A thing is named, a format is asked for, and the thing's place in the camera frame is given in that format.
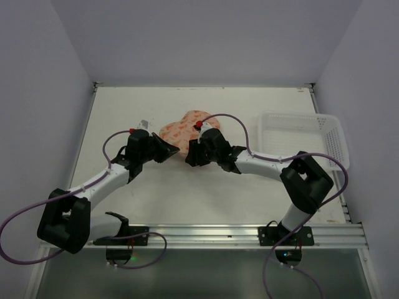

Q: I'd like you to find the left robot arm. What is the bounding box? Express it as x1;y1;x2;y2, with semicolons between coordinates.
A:
37;129;179;254

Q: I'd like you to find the white plastic basket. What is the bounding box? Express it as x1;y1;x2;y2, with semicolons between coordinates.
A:
257;111;350;169

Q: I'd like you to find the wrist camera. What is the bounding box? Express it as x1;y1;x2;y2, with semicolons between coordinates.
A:
193;121;213;143
138;120;149;130

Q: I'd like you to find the aluminium mounting rail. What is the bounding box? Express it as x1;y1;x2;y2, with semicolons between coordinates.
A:
40;223;368;249

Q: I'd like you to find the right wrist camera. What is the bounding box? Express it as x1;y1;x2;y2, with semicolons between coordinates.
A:
193;121;213;143

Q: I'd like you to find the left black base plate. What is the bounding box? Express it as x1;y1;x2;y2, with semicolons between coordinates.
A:
93;225;149;246

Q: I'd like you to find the pink patterned mesh laundry bag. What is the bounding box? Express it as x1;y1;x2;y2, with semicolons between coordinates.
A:
158;110;210;159

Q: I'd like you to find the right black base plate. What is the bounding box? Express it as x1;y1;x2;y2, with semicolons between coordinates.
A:
257;221;315;247

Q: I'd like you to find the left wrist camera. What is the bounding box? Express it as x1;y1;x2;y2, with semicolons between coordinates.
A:
138;120;149;130

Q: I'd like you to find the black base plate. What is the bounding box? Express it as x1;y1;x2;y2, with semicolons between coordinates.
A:
93;225;149;246
257;221;315;247

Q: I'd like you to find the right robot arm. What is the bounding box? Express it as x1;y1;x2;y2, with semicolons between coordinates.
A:
185;128;334;236

